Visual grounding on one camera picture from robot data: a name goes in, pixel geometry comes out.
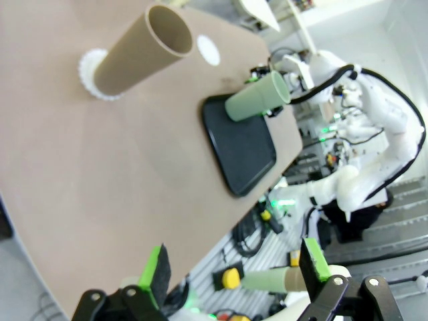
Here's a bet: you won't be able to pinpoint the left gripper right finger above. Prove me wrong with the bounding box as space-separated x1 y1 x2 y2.
298 236 407 321

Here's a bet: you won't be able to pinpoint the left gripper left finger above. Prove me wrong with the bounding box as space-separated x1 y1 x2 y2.
71 243 173 321

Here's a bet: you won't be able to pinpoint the pale green plastic cup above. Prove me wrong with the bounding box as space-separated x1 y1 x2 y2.
224 70 292 122

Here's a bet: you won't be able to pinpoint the brown plastic cup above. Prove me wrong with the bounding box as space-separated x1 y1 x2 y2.
93 3 195 96

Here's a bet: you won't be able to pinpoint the white scalloped paper coaster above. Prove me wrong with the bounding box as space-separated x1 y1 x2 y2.
196 34 221 66
77 48 125 102

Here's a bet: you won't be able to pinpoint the green and brown stacked cups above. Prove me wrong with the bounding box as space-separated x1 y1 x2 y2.
240 265 307 296

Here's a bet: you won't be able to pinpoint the black plastic tray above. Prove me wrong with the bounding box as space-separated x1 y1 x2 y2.
201 94 279 198

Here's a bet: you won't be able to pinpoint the yellow emergency stop button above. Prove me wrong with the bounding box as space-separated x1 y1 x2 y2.
212 261 245 292

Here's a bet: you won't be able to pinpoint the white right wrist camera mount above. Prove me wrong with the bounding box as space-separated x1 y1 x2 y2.
280 54 314 92

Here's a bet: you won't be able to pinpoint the black robot cable hose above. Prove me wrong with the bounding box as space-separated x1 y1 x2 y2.
289 63 428 201

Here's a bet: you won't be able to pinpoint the black cable bundle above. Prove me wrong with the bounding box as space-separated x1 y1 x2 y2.
229 216 269 259

